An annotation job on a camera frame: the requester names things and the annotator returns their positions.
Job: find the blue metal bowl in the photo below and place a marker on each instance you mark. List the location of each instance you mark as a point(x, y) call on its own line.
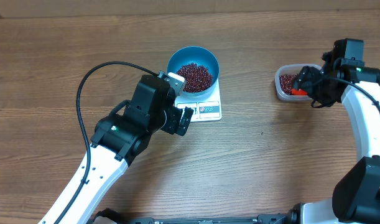
point(199, 56)

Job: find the white digital kitchen scale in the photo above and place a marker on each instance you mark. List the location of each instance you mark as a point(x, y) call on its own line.
point(206, 105)

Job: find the red beans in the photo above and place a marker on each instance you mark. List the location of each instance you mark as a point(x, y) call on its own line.
point(197, 77)

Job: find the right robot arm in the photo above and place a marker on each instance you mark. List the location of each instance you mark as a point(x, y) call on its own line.
point(345, 79)

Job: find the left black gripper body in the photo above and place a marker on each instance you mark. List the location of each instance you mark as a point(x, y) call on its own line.
point(172, 119)

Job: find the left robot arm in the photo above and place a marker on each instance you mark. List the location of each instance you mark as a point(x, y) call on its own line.
point(118, 139)

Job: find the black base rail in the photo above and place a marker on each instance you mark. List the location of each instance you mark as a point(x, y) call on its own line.
point(109, 216)

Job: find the red measuring scoop blue handle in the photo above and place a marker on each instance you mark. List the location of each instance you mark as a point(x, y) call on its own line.
point(299, 92)

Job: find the clear plastic bean container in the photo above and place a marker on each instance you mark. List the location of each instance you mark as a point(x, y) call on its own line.
point(291, 70)

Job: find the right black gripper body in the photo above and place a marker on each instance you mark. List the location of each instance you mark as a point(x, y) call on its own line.
point(318, 90)

